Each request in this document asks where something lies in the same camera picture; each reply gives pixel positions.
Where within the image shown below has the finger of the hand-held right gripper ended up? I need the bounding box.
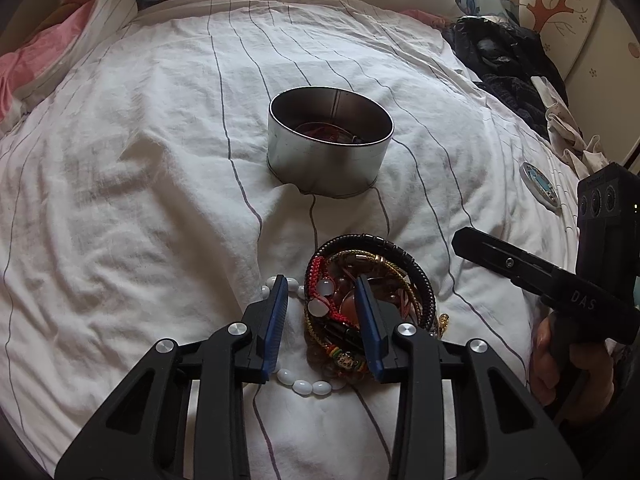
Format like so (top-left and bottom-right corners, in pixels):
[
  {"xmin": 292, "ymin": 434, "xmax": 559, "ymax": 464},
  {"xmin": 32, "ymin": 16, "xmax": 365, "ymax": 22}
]
[{"xmin": 451, "ymin": 226, "xmax": 561, "ymax": 297}]

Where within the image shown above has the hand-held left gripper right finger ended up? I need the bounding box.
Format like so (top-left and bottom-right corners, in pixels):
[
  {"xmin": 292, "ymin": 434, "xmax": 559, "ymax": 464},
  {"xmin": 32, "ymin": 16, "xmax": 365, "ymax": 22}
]
[{"xmin": 354, "ymin": 276, "xmax": 583, "ymax": 480}]

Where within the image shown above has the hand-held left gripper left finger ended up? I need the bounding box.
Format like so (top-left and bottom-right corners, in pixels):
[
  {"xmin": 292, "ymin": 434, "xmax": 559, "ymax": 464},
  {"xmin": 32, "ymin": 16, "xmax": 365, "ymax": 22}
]
[{"xmin": 55, "ymin": 274, "xmax": 290, "ymax": 480}]

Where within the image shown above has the pile of mixed bracelets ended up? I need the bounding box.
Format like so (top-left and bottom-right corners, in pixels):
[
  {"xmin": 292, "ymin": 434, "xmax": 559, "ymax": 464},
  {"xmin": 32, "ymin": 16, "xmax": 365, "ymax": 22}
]
[{"xmin": 302, "ymin": 247, "xmax": 451, "ymax": 386}]

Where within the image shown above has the white bead bracelet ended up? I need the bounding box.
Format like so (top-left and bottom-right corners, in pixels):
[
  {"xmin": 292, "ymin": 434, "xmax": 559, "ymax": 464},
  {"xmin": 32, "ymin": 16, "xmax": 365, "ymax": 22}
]
[{"xmin": 261, "ymin": 275, "xmax": 346, "ymax": 397}]

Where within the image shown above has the black braided leather bracelet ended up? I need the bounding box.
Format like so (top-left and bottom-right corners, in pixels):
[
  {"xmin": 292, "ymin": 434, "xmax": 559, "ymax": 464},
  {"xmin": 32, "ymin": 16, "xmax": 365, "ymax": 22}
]
[{"xmin": 314, "ymin": 232, "xmax": 436, "ymax": 331}]

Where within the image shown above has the round metal tin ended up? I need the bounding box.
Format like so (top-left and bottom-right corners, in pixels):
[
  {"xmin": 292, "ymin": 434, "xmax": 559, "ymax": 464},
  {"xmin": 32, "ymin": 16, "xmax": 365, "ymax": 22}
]
[{"xmin": 266, "ymin": 86, "xmax": 395, "ymax": 197}]

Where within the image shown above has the person's right hand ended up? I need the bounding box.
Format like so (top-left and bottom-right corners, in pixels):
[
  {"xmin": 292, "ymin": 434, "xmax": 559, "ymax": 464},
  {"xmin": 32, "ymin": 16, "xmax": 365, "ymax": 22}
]
[{"xmin": 530, "ymin": 310, "xmax": 617, "ymax": 413}]

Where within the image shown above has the round tin lid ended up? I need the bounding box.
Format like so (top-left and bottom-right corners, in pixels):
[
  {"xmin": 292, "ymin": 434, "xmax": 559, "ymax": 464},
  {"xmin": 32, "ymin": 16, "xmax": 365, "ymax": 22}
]
[{"xmin": 519, "ymin": 162, "xmax": 558, "ymax": 211}]

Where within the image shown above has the beige crumpled cloth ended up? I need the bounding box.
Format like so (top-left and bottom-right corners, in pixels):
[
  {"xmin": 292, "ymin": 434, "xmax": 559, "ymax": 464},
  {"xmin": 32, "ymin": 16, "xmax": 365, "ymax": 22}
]
[{"xmin": 530, "ymin": 76, "xmax": 608, "ymax": 178}]

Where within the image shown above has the white striped duvet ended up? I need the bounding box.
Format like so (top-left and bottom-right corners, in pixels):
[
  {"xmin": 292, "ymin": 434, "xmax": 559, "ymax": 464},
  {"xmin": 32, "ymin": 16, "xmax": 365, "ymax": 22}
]
[{"xmin": 0, "ymin": 0, "xmax": 616, "ymax": 480}]

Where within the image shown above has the black jacket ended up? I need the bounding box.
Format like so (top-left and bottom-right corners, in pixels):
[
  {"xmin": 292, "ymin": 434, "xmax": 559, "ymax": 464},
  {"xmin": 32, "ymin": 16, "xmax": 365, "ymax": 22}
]
[{"xmin": 442, "ymin": 16, "xmax": 568, "ymax": 136}]

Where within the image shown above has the cream headboard with tree print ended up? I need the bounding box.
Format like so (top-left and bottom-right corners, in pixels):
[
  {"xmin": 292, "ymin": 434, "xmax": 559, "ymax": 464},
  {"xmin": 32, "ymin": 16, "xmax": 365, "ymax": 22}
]
[{"xmin": 517, "ymin": 0, "xmax": 640, "ymax": 166}]

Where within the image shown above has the pink blanket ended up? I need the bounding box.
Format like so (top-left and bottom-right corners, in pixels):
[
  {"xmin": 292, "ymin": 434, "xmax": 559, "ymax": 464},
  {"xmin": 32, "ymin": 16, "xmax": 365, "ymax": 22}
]
[{"xmin": 0, "ymin": 0, "xmax": 136, "ymax": 131}]

